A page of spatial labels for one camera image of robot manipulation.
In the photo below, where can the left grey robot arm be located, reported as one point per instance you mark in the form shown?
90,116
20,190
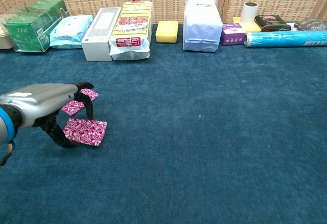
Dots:
3,126

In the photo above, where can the clear box green tea bags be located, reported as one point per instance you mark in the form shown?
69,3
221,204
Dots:
25,32

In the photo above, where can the white power strip box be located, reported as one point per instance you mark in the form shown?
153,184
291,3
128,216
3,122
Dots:
97,47

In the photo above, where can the light blue wet wipes pack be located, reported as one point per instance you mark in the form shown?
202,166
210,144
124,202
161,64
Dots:
69,29

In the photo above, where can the small purple box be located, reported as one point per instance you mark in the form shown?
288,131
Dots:
232,34

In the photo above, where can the white roll with cardboard core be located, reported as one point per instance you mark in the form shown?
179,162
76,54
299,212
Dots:
249,14

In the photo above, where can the yellow sponge multipack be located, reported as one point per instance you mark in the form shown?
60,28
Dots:
132,24

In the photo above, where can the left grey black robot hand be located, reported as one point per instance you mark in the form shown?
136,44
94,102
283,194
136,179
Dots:
38,101

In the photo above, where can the black tin can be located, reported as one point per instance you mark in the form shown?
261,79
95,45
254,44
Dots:
270,22

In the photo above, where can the beige lidded food container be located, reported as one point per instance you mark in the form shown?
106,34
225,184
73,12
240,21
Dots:
5,42

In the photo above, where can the white paper bag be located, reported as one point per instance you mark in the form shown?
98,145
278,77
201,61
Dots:
201,27

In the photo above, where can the dark blue felt table cover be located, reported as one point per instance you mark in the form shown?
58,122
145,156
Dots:
204,132

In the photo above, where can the blue cling film roll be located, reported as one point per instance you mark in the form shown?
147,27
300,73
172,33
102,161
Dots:
281,39

